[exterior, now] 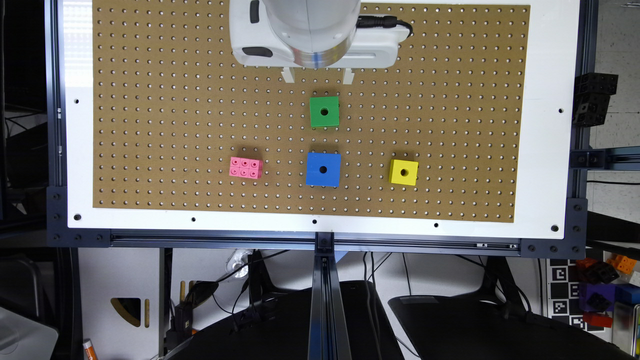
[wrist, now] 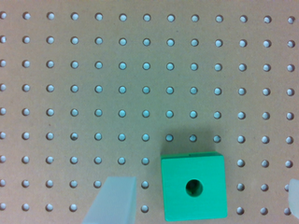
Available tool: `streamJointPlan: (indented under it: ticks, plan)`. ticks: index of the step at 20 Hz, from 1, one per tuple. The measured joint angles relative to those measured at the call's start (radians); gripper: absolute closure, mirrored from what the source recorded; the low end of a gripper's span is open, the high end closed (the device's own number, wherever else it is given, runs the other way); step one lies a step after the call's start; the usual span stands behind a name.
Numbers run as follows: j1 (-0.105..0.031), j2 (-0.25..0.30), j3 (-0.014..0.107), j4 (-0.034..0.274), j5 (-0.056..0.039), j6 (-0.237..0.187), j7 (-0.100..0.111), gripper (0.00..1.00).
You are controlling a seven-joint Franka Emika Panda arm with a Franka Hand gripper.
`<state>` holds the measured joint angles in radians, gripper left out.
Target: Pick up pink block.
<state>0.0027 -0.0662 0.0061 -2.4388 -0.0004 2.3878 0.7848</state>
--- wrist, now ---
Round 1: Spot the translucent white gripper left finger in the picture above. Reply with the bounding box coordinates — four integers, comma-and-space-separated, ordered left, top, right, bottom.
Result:
82, 176, 136, 224

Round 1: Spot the brown perforated pegboard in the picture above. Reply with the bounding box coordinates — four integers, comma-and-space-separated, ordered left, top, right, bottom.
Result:
0, 0, 299, 224

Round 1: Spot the green block with hole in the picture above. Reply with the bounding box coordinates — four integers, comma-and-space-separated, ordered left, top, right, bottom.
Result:
161, 151, 227, 221

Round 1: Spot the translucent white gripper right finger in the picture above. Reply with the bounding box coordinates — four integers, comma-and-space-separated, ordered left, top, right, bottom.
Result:
288, 178, 299, 217

